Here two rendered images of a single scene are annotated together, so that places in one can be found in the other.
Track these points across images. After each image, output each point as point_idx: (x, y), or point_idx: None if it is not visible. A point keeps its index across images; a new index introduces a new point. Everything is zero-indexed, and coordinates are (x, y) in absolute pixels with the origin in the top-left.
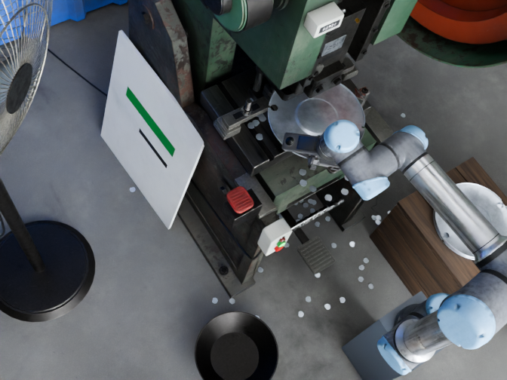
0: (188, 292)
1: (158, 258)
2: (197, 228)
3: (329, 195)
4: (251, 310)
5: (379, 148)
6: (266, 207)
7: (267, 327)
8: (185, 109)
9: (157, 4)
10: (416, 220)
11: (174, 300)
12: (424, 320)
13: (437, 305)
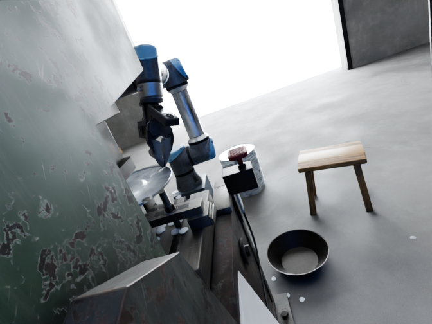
0: (324, 313)
1: None
2: None
3: (173, 193)
4: (274, 285)
5: None
6: (220, 188)
7: (268, 260)
8: (235, 317)
9: (125, 284)
10: None
11: (340, 310)
12: (189, 110)
13: (176, 149)
